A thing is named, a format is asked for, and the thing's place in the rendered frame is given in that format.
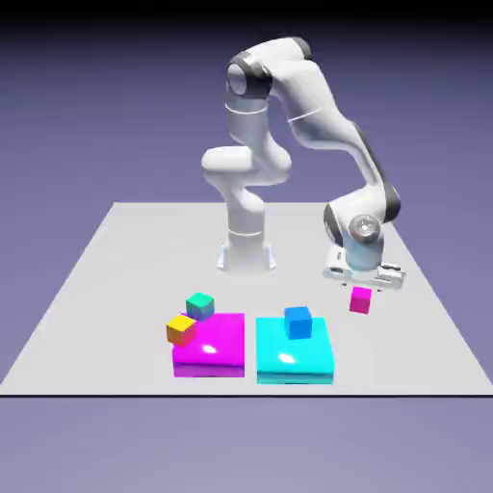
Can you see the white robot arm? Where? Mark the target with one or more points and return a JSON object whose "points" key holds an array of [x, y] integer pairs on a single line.
{"points": [[246, 127]]}

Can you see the large magenta box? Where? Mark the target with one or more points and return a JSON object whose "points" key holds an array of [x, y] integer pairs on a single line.
{"points": [[215, 342]]}

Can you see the small green cube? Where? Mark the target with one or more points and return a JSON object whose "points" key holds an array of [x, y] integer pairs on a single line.
{"points": [[200, 306]]}

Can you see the small pink cube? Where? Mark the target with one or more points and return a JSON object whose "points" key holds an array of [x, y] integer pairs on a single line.
{"points": [[360, 300]]}

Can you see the large cyan box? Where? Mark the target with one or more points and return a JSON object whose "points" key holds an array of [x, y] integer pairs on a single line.
{"points": [[296, 356]]}

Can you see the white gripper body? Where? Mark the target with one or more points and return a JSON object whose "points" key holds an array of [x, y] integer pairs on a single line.
{"points": [[389, 274]]}

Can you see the small blue cube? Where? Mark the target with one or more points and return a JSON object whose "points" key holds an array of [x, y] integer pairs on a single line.
{"points": [[299, 323]]}

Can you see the small yellow cube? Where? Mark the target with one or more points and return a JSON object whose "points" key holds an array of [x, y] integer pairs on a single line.
{"points": [[180, 330]]}

